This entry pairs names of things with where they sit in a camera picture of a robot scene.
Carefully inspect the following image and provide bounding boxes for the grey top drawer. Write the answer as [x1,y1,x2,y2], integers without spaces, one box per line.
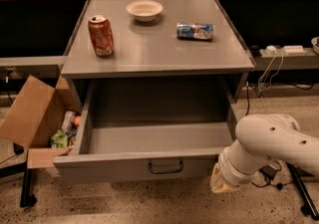
[54,77,237,183]

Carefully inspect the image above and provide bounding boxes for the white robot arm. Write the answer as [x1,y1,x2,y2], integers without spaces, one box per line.
[210,113,319,193]

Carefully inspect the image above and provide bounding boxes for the grey cabinet with top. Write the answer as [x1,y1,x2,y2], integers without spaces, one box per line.
[62,0,254,101]

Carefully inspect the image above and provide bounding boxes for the black power adapter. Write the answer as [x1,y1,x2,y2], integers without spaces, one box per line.
[260,165,277,180]

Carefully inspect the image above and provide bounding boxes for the black stand leg right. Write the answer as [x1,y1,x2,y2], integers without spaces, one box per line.
[287,163,319,221]

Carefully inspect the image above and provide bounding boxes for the black stand leg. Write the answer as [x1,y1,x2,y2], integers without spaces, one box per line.
[287,163,319,221]
[20,169,37,208]

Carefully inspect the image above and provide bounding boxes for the white power strip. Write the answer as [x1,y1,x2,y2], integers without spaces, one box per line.
[264,46,306,56]

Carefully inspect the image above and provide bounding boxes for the orange ball in box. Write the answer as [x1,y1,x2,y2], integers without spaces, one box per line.
[73,115,81,126]

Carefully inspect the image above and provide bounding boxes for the blue crushed can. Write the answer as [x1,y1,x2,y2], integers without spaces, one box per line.
[176,23,214,41]

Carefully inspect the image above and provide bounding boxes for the silver can in box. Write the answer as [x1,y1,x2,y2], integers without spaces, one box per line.
[62,111,76,132]

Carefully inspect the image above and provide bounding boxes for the green snack bag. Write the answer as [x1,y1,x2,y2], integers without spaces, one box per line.
[50,129,68,148]

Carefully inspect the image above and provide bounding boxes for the white bowl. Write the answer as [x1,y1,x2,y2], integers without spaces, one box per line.
[127,0,162,23]

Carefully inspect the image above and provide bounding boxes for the black stand leg left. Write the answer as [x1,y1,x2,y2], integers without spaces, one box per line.
[20,169,37,208]

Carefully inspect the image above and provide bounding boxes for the brown cardboard box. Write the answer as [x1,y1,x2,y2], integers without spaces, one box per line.
[0,76,82,169]

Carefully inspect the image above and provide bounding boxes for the red soda can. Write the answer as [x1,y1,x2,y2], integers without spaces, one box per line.
[88,15,115,58]

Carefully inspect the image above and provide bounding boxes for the black drawer handle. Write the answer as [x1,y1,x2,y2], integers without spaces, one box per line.
[148,161,183,175]

